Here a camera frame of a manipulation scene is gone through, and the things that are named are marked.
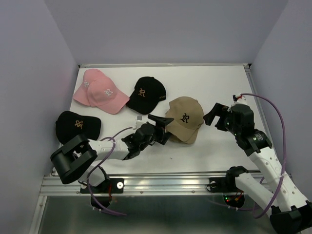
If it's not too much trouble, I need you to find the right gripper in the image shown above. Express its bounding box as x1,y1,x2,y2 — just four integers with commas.
203,102,240,137

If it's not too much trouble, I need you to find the black cap with sport text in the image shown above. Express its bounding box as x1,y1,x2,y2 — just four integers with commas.
126,77,166,115

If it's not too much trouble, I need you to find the pink cap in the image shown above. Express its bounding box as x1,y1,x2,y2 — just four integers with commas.
87,77,130,115
73,69,107,106

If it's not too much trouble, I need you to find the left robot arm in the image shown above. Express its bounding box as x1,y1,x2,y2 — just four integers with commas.
50,114,174,193

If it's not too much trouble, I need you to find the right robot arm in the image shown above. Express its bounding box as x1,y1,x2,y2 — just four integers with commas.
203,101,312,234

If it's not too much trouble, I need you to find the top beige cap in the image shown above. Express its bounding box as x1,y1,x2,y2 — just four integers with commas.
165,97,204,144

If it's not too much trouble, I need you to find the beige cap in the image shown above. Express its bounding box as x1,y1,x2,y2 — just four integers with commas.
165,97,204,144
166,110,201,144

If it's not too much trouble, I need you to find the bottom beige cap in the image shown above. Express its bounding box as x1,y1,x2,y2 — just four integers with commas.
166,110,201,144

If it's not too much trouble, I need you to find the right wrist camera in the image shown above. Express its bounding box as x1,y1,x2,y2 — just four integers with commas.
232,95,248,106

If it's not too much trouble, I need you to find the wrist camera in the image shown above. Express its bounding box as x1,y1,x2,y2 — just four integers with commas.
232,95,248,106
132,116,148,130

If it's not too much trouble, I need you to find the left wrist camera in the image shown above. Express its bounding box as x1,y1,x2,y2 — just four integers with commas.
132,116,148,130

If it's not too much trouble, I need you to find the aluminium front rail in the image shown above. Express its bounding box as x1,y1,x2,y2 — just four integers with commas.
39,172,225,196

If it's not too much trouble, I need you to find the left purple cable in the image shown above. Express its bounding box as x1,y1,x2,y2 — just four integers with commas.
85,127,137,216

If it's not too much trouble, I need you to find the purple cable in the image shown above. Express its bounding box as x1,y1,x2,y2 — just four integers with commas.
85,127,137,216
207,93,287,219

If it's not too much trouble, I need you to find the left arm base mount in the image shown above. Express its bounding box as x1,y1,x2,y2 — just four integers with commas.
78,177,124,211

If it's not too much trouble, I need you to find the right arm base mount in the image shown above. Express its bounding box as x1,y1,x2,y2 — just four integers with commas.
206,177,245,210

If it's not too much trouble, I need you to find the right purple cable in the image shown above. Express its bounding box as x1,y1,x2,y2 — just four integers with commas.
207,93,287,219

